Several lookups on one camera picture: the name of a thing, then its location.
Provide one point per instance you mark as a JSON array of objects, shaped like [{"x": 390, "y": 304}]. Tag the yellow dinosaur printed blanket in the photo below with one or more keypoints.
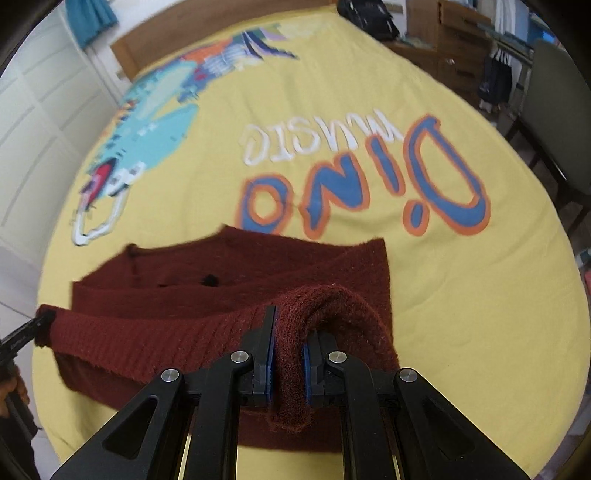
[{"x": 461, "y": 300}]

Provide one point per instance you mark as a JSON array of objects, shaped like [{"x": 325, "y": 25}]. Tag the person's left hand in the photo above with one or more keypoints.
[{"x": 13, "y": 385}]

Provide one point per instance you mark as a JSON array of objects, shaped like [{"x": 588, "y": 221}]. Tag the teal hanging cloth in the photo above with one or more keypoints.
[{"x": 92, "y": 18}]

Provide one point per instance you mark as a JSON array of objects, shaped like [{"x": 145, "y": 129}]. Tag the wooden dresser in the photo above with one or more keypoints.
[{"x": 457, "y": 55}]

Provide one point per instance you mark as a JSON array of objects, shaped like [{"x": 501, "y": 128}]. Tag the dark red knit sweater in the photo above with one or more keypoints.
[{"x": 184, "y": 323}]

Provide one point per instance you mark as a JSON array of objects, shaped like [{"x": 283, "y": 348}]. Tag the black backpack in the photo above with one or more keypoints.
[{"x": 369, "y": 18}]

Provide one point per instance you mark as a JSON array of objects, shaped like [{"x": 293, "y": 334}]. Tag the dark blue tote bag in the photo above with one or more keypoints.
[{"x": 496, "y": 81}]

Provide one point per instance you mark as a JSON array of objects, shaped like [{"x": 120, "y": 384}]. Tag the white wardrobe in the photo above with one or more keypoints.
[{"x": 46, "y": 138}]

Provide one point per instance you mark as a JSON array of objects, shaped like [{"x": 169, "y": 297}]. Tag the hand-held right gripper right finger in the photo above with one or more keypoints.
[{"x": 307, "y": 378}]

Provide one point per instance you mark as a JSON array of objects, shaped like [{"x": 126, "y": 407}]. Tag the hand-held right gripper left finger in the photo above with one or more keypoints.
[{"x": 270, "y": 360}]

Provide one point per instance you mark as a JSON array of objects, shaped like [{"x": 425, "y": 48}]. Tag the wooden headboard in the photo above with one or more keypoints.
[{"x": 127, "y": 57}]

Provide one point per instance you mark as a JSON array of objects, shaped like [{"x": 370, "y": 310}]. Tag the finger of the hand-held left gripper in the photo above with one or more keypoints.
[{"x": 25, "y": 333}]

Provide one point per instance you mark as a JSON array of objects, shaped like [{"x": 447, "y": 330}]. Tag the grey-green chair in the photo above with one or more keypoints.
[{"x": 558, "y": 115}]

